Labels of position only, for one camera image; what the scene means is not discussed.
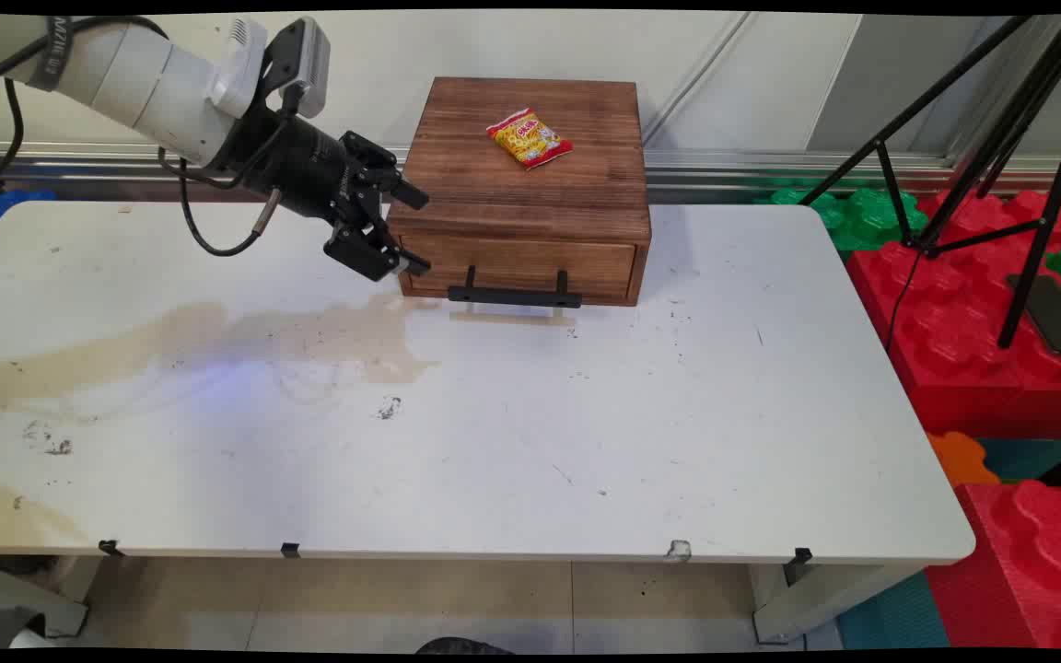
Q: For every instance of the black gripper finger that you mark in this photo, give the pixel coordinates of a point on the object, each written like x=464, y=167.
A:
x=365, y=249
x=381, y=170

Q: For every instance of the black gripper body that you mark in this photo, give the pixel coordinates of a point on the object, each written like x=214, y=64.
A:
x=300, y=166

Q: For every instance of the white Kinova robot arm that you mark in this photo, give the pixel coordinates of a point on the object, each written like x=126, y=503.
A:
x=153, y=78

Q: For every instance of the yellow red snack packet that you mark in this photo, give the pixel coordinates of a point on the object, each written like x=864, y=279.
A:
x=529, y=138

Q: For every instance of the brown wooden drawer cabinet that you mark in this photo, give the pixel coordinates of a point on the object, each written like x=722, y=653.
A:
x=530, y=198

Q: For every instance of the blue foam block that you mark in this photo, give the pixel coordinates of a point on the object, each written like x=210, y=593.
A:
x=5, y=204

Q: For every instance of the black table edge clip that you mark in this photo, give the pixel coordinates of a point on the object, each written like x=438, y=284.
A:
x=799, y=555
x=290, y=551
x=110, y=548

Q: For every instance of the dark round object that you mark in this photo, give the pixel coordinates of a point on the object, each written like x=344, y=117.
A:
x=463, y=646

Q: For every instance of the white tape scrap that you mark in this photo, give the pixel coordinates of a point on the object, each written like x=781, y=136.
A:
x=678, y=551

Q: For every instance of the large green foam block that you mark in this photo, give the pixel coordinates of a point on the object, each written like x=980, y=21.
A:
x=862, y=221

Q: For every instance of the white table leg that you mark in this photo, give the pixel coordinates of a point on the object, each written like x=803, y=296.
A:
x=29, y=599
x=816, y=603

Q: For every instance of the large red foam block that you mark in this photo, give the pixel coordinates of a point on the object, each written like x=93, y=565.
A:
x=954, y=341

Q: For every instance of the orange foam block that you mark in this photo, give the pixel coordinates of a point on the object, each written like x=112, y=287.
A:
x=961, y=459

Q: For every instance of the teal foam floor mat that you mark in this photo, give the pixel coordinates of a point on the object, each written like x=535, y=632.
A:
x=894, y=617

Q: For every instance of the black tripod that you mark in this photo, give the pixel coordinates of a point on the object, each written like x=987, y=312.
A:
x=1028, y=110

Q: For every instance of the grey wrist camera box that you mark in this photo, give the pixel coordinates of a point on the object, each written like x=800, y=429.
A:
x=308, y=64

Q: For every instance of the aluminium wall rail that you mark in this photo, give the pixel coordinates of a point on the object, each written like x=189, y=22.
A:
x=770, y=170

